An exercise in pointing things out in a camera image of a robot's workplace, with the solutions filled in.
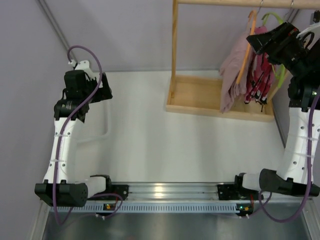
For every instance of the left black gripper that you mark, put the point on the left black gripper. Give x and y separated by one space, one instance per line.
104 88

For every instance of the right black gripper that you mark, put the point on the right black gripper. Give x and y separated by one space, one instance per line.
271 40

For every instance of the orange clothes hanger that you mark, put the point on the orange clothes hanger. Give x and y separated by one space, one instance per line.
251 25

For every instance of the pink trousers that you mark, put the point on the pink trousers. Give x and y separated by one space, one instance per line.
229 71

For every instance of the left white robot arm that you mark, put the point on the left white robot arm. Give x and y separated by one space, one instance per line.
69 118

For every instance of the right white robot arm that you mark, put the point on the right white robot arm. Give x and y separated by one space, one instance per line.
294 175

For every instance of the pink patterned garment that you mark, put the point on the pink patterned garment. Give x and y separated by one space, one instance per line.
260 77

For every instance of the white plastic basket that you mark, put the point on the white plastic basket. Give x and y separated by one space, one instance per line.
97 123

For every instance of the wooden clothes rack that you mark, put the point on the wooden clothes rack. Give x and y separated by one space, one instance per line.
189 94

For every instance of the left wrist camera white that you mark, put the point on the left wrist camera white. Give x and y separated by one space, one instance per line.
82 65

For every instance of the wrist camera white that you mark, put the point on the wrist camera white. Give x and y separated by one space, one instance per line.
82 65
310 35

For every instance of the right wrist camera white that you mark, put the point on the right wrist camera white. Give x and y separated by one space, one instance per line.
310 35

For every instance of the aluminium mounting rail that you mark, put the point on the aluminium mounting rail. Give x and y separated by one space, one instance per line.
172 191

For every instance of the grey slotted cable duct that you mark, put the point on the grey slotted cable duct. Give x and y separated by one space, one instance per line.
160 207

